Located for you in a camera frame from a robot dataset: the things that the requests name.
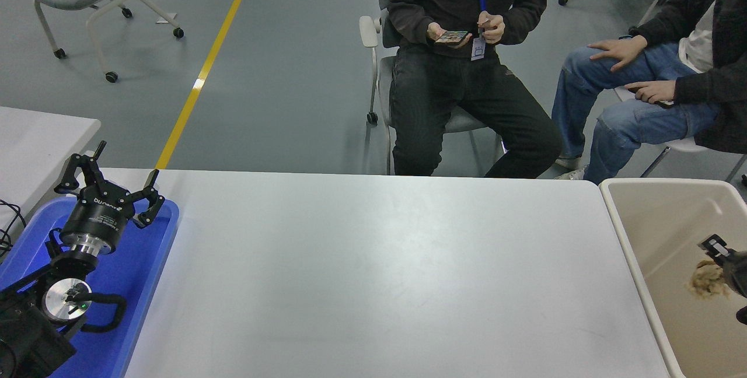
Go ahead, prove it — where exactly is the seated person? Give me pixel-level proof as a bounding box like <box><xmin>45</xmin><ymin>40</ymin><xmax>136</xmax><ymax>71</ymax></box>
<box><xmin>551</xmin><ymin>0</ymin><xmax>747</xmax><ymax>185</ymax></box>
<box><xmin>388</xmin><ymin>0</ymin><xmax>563</xmax><ymax>179</ymax></box>

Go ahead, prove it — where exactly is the white side table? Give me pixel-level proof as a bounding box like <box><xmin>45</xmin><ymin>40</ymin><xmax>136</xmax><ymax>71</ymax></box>
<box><xmin>0</xmin><ymin>106</ymin><xmax>102</xmax><ymax>233</ymax></box>

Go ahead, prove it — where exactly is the tan paper ball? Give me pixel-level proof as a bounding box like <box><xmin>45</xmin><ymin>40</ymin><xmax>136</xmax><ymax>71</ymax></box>
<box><xmin>687</xmin><ymin>258</ymin><xmax>731</xmax><ymax>300</ymax></box>

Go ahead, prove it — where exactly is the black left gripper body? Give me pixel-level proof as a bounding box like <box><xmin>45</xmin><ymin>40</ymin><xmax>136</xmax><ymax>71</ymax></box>
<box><xmin>61</xmin><ymin>187</ymin><xmax>136</xmax><ymax>249</ymax></box>

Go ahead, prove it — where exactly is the black phone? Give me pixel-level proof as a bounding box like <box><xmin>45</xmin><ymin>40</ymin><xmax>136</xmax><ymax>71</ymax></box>
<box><xmin>434</xmin><ymin>30</ymin><xmax>470</xmax><ymax>47</ymax></box>

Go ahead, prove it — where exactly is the blue lanyard with badge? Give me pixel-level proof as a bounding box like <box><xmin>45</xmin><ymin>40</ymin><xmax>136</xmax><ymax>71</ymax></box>
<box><xmin>470</xmin><ymin>0</ymin><xmax>502</xmax><ymax>62</ymax></box>

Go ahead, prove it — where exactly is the person's right hand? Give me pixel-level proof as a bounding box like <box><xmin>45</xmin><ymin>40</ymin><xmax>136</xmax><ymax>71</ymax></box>
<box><xmin>427</xmin><ymin>21</ymin><xmax>473</xmax><ymax>50</ymax></box>
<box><xmin>588</xmin><ymin>35</ymin><xmax>649</xmax><ymax>73</ymax></box>

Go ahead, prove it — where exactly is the person's left hand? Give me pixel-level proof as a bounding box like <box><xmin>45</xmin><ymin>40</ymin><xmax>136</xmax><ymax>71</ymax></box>
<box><xmin>477</xmin><ymin>11</ymin><xmax>507</xmax><ymax>46</ymax></box>
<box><xmin>624</xmin><ymin>79</ymin><xmax>677</xmax><ymax>105</ymax></box>

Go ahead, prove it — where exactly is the blue plastic tray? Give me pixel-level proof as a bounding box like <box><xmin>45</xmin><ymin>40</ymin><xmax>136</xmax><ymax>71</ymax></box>
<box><xmin>0</xmin><ymin>196</ymin><xmax>180</xmax><ymax>378</ymax></box>

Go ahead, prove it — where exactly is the large pale bin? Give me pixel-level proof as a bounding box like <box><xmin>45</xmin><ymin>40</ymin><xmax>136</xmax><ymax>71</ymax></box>
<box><xmin>599</xmin><ymin>177</ymin><xmax>747</xmax><ymax>378</ymax></box>

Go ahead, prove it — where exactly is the black cable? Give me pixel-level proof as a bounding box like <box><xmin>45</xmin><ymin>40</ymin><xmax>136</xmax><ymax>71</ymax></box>
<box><xmin>0</xmin><ymin>199</ymin><xmax>27</xmax><ymax>259</ymax></box>

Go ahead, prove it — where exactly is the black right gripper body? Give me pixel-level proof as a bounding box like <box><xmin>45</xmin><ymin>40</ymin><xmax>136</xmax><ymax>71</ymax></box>
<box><xmin>722</xmin><ymin>250</ymin><xmax>747</xmax><ymax>299</ymax></box>

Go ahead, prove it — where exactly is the grey chair with white armrest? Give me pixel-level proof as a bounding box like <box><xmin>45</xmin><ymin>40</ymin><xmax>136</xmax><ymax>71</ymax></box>
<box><xmin>359</xmin><ymin>0</ymin><xmax>508</xmax><ymax>176</ymax></box>

